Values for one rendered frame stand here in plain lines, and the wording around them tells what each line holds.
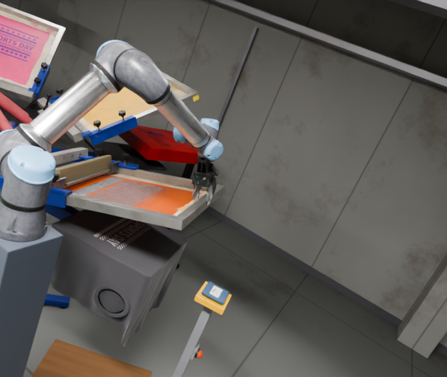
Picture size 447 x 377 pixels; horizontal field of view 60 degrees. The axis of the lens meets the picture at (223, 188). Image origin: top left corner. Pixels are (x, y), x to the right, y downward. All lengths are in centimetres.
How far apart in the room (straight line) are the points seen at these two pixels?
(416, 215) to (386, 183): 42
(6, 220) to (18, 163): 16
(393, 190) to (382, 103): 87
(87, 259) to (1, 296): 57
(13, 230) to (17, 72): 202
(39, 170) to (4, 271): 29
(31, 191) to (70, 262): 72
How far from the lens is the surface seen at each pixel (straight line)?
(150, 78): 117
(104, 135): 238
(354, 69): 430
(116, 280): 171
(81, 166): 185
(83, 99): 125
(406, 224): 433
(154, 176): 202
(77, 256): 178
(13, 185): 115
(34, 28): 349
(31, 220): 119
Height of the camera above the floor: 186
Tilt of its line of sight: 18 degrees down
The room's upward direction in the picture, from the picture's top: 23 degrees clockwise
